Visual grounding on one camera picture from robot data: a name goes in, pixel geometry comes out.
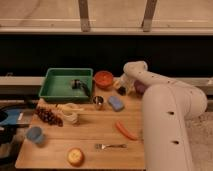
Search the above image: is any black eraser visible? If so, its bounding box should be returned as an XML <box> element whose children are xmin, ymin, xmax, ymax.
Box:
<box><xmin>117</xmin><ymin>86</ymin><xmax>126</xmax><ymax>95</ymax></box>

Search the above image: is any purple bowl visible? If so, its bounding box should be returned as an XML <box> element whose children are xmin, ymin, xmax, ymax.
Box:
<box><xmin>134</xmin><ymin>80</ymin><xmax>146</xmax><ymax>94</ymax></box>

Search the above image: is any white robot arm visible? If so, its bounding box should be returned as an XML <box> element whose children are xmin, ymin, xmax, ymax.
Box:
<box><xmin>119</xmin><ymin>61</ymin><xmax>207</xmax><ymax>171</ymax></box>

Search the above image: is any orange bowl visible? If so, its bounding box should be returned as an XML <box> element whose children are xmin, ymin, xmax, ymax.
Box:
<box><xmin>94</xmin><ymin>71</ymin><xmax>113</xmax><ymax>89</ymax></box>

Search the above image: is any blue sponge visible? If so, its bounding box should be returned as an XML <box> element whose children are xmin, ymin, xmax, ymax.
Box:
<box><xmin>108</xmin><ymin>96</ymin><xmax>124</xmax><ymax>112</ymax></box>

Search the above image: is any small metal cup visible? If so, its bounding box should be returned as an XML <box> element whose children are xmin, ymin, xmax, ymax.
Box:
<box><xmin>93</xmin><ymin>96</ymin><xmax>104</xmax><ymax>110</ymax></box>

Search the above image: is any orange carrot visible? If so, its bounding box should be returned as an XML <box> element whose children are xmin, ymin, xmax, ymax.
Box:
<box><xmin>115</xmin><ymin>121</ymin><xmax>138</xmax><ymax>141</ymax></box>

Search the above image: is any black brush in tray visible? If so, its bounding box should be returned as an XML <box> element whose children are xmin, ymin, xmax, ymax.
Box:
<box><xmin>71</xmin><ymin>79</ymin><xmax>91</xmax><ymax>97</ymax></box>

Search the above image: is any yellow banana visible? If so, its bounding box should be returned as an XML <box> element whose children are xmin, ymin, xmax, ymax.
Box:
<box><xmin>56</xmin><ymin>104</ymin><xmax>83</xmax><ymax>113</ymax></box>

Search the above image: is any green plastic tray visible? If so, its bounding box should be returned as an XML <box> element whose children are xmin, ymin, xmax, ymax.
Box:
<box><xmin>39</xmin><ymin>68</ymin><xmax>93</xmax><ymax>103</ymax></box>

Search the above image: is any silver fork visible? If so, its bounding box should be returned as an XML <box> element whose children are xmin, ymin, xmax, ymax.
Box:
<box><xmin>94</xmin><ymin>144</ymin><xmax>127</xmax><ymax>150</ymax></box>

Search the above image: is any bunch of dark grapes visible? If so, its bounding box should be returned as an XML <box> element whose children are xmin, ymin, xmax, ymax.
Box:
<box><xmin>35</xmin><ymin>107</ymin><xmax>63</xmax><ymax>127</ymax></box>

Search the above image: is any yellow apple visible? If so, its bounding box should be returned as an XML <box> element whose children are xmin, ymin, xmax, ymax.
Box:
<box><xmin>67</xmin><ymin>148</ymin><xmax>84</xmax><ymax>166</ymax></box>

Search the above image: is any blue cup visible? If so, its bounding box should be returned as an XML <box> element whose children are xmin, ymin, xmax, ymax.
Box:
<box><xmin>26</xmin><ymin>126</ymin><xmax>44</xmax><ymax>145</ymax></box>

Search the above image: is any blue black machine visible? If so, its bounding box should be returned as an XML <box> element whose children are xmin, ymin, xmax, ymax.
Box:
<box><xmin>0</xmin><ymin>104</ymin><xmax>35</xmax><ymax>159</ymax></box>

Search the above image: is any right window post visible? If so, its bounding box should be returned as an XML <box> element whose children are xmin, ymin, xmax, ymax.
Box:
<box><xmin>141</xmin><ymin>0</ymin><xmax>157</xmax><ymax>32</ymax></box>

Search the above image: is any window post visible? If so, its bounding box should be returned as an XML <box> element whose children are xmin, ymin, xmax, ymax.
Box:
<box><xmin>78</xmin><ymin>0</ymin><xmax>90</xmax><ymax>32</ymax></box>
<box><xmin>141</xmin><ymin>0</ymin><xmax>157</xmax><ymax>32</ymax></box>

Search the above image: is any left window post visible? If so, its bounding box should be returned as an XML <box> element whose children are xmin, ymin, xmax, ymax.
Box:
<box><xmin>78</xmin><ymin>0</ymin><xmax>90</xmax><ymax>32</ymax></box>

